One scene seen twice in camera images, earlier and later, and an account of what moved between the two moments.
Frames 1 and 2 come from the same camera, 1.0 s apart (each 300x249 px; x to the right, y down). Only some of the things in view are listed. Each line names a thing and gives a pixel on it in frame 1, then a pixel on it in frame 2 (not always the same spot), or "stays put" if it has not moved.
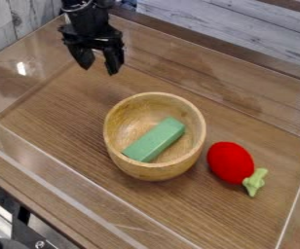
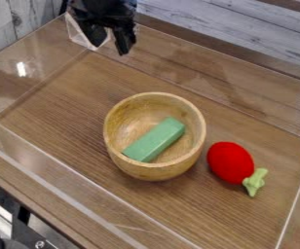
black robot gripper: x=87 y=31 → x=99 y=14
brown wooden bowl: x=137 y=116 stays put
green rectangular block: x=156 y=139 stays put
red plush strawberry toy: x=232 y=165 stays put
